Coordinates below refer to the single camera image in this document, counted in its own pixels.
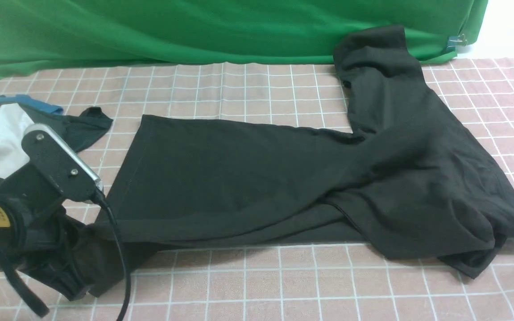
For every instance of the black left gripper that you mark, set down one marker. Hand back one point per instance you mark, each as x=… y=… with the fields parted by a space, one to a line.
x=84 y=260

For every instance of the dark gray long-sleeve shirt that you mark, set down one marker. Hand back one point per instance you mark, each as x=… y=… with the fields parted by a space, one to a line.
x=409 y=179

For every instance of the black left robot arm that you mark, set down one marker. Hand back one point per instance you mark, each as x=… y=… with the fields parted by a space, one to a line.
x=37 y=237

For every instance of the pink checkered tablecloth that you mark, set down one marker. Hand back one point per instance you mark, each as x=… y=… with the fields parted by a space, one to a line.
x=326 y=282

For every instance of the blue clip on backdrop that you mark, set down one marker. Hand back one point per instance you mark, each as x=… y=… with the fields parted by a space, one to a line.
x=453 y=43

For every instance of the blue and gray garment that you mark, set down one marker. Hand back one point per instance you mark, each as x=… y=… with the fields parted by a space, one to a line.
x=79 y=132

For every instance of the green backdrop cloth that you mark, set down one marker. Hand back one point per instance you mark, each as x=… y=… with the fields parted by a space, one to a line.
x=40 y=35

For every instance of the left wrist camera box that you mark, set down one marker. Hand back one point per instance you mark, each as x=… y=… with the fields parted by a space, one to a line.
x=60 y=162

